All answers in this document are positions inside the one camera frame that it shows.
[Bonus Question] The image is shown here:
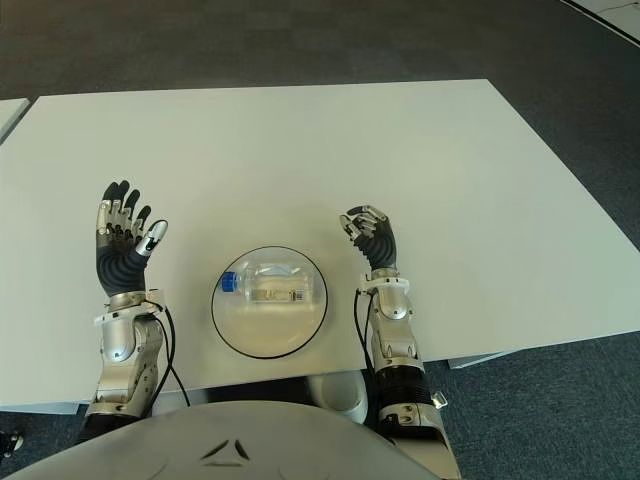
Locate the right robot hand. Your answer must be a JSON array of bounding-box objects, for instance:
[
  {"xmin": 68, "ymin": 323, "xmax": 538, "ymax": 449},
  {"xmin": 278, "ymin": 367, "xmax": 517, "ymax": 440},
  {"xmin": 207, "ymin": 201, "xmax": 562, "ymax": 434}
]
[{"xmin": 338, "ymin": 204, "xmax": 400, "ymax": 270}]

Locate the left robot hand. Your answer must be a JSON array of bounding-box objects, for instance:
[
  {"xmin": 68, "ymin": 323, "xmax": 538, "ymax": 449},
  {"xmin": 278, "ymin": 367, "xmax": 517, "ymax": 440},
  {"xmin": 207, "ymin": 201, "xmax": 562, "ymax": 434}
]
[{"xmin": 93, "ymin": 180, "xmax": 170, "ymax": 296}]

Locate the clear plastic object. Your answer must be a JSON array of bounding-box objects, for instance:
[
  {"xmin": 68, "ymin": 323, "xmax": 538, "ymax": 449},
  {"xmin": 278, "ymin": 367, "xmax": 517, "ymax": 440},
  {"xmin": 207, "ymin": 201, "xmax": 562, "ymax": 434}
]
[{"xmin": 219, "ymin": 264, "xmax": 316, "ymax": 307}]

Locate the white plate with black rim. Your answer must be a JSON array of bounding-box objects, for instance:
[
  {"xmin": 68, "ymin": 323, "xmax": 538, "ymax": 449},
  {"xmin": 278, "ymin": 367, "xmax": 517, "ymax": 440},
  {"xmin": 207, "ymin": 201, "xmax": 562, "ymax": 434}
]
[{"xmin": 210, "ymin": 245, "xmax": 330, "ymax": 360}]

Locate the neighbouring white table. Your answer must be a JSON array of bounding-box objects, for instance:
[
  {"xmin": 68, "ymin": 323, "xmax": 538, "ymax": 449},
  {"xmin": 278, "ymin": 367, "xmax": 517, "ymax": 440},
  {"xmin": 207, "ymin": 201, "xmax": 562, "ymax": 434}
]
[{"xmin": 0, "ymin": 98, "xmax": 29, "ymax": 144}]

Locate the black metal stand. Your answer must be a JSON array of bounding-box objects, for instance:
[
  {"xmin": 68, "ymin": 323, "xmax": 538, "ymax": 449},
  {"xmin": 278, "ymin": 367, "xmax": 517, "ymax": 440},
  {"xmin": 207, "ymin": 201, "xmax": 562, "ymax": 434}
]
[{"xmin": 0, "ymin": 428, "xmax": 24, "ymax": 459}]

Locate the grey robot torso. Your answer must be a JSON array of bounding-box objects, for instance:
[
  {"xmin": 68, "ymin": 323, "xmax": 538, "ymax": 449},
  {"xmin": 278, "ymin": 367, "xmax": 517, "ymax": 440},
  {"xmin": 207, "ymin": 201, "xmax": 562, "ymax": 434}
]
[{"xmin": 0, "ymin": 402, "xmax": 451, "ymax": 480}]

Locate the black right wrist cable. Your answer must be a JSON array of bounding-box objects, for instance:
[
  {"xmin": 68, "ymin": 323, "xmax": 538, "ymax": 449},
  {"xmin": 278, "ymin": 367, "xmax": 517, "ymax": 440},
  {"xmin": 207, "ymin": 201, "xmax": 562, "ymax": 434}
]
[{"xmin": 352, "ymin": 288, "xmax": 376, "ymax": 371}]

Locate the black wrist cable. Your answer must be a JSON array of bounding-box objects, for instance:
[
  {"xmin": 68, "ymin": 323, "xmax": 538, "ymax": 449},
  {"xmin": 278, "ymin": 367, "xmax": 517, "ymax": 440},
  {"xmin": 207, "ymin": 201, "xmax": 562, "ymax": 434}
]
[
  {"xmin": 352, "ymin": 288, "xmax": 376, "ymax": 371},
  {"xmin": 144, "ymin": 294, "xmax": 194, "ymax": 407}
]

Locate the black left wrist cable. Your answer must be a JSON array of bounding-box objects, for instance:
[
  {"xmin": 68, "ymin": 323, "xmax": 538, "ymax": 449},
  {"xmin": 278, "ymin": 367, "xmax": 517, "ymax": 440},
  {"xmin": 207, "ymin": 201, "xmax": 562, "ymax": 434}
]
[{"xmin": 144, "ymin": 294, "xmax": 194, "ymax": 407}]

